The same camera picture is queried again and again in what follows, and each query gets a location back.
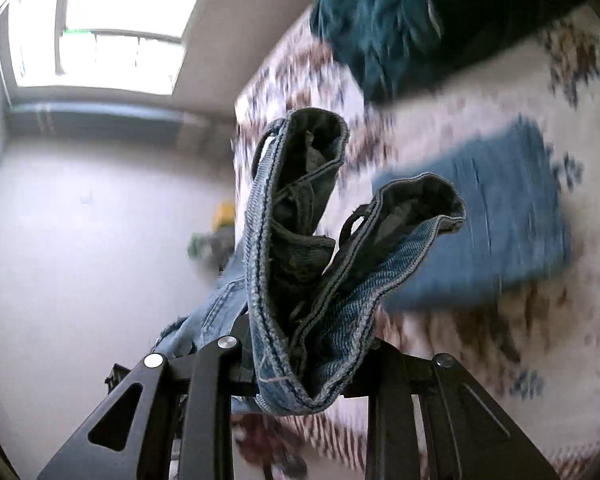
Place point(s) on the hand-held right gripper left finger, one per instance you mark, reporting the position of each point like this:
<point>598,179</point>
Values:
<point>215,385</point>

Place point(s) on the folded blue denim garment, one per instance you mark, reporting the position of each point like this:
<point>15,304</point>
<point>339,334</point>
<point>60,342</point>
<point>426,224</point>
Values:
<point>490,225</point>

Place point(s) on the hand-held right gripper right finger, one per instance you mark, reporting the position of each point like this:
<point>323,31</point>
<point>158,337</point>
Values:
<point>395,400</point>

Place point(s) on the blue denim jeans pants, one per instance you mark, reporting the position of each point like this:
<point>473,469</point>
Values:
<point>300,260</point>

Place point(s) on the floral patterned bed sheet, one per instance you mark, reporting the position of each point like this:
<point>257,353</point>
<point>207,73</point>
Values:
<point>530,335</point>

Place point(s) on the dark teal cloth pile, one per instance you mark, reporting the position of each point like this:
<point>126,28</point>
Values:
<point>415,20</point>

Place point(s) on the yellow and green object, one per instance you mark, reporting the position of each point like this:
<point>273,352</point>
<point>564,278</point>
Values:
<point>215,240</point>

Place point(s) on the window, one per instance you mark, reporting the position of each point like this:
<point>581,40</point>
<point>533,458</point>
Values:
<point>110,25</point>

